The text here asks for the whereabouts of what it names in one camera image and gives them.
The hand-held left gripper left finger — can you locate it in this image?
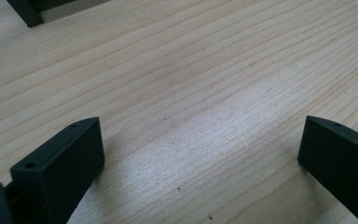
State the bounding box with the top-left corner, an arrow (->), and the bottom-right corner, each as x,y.
9,117 -> 106,224

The black metal shelf rack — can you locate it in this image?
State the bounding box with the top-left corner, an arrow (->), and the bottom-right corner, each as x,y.
6,0 -> 76,28

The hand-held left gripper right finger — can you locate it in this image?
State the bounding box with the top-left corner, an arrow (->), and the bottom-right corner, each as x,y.
297,115 -> 358,224

